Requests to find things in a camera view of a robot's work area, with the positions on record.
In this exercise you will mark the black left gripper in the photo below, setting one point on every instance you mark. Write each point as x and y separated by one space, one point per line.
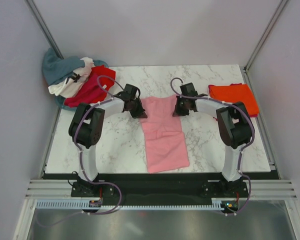
134 115

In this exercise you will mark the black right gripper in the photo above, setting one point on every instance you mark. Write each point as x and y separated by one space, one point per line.
180 112

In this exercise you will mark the pink t-shirt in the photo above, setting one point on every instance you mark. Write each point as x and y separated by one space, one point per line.
165 143

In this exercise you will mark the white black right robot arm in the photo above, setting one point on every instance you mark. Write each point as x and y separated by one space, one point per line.
235 129

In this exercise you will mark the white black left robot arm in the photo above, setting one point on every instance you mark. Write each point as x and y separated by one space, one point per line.
86 130

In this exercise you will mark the red t-shirt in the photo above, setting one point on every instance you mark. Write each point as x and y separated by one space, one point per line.
100 80

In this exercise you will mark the crimson t-shirt in pile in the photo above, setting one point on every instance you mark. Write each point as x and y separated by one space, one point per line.
85 93

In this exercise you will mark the white t-shirt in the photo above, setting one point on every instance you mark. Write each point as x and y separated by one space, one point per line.
71 85

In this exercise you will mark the folded magenta t-shirt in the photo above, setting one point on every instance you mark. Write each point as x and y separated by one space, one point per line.
236 84

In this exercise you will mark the teal blue t-shirt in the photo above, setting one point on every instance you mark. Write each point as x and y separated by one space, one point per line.
55 69

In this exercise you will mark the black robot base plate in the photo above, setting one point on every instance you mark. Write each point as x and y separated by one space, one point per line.
155 189

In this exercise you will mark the left aluminium table rail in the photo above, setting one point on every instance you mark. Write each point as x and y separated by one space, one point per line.
49 143

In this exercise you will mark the aluminium table rail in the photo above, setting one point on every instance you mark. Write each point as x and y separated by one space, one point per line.
261 125
49 143

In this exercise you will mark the right aluminium table rail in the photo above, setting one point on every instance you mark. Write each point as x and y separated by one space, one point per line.
261 125

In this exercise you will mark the white slotted cable duct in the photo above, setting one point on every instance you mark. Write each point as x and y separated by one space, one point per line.
77 204

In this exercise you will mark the left aluminium frame post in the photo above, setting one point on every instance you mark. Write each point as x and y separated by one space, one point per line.
43 26

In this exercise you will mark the aluminium frame post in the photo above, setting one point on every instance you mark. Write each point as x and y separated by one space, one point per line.
266 33
43 26

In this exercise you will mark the right aluminium frame post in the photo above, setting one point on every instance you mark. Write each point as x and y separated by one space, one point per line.
266 33

